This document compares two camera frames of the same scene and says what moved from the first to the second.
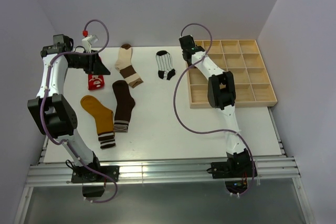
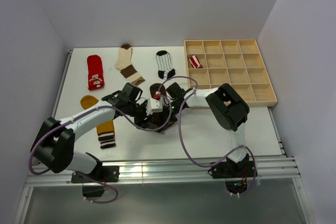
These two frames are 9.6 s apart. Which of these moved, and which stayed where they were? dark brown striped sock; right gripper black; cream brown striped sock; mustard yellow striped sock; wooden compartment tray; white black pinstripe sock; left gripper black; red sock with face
Moved: right gripper black; dark brown striped sock; left gripper black
Stayed: cream brown striped sock; red sock with face; white black pinstripe sock; wooden compartment tray; mustard yellow striped sock
